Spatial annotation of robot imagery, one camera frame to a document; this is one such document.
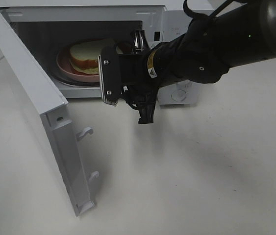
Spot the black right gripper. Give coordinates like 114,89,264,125
119,29,161,124

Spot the round door release button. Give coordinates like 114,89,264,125
171,89,187,102

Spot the white bread sandwich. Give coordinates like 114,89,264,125
69,38,116,75

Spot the pink round plate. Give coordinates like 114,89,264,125
56,42,99,82

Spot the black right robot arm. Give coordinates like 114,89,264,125
119,0,276,124

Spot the glass microwave turntable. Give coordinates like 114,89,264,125
52,74,99,87

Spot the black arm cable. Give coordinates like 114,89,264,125
113,0,249,110

